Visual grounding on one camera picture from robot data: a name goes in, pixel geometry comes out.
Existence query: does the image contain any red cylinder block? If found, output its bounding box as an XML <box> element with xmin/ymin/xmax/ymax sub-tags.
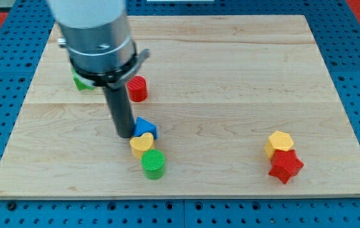
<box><xmin>127</xmin><ymin>75</ymin><xmax>148</xmax><ymax>102</ymax></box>

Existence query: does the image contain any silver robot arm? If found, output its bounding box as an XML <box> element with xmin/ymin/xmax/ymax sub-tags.
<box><xmin>47</xmin><ymin>0</ymin><xmax>149</xmax><ymax>90</ymax></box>

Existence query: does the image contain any blue triangle block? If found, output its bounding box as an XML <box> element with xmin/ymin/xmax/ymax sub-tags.
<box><xmin>133</xmin><ymin>117</ymin><xmax>158</xmax><ymax>139</ymax></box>

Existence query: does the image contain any yellow heart block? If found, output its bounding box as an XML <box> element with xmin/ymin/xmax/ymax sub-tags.
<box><xmin>129</xmin><ymin>132</ymin><xmax>154</xmax><ymax>159</ymax></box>

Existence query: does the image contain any wooden board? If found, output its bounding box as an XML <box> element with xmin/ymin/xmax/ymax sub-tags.
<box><xmin>0</xmin><ymin>15</ymin><xmax>360</xmax><ymax>200</ymax></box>

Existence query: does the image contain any green cylinder block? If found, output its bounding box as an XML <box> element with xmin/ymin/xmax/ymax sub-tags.
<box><xmin>140</xmin><ymin>149</ymin><xmax>166</xmax><ymax>180</ymax></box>

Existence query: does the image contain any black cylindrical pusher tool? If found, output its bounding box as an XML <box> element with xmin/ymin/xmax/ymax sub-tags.
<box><xmin>103</xmin><ymin>86</ymin><xmax>135</xmax><ymax>138</ymax></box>

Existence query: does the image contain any green star block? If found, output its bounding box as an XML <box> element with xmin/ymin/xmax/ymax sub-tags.
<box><xmin>71</xmin><ymin>68</ymin><xmax>95</xmax><ymax>91</ymax></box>

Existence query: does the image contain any yellow hexagon block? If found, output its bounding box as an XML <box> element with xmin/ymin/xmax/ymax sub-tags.
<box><xmin>264</xmin><ymin>130</ymin><xmax>294</xmax><ymax>159</ymax></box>

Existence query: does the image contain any red star block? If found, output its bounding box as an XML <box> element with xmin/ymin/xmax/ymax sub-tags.
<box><xmin>268</xmin><ymin>149</ymin><xmax>304</xmax><ymax>184</ymax></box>

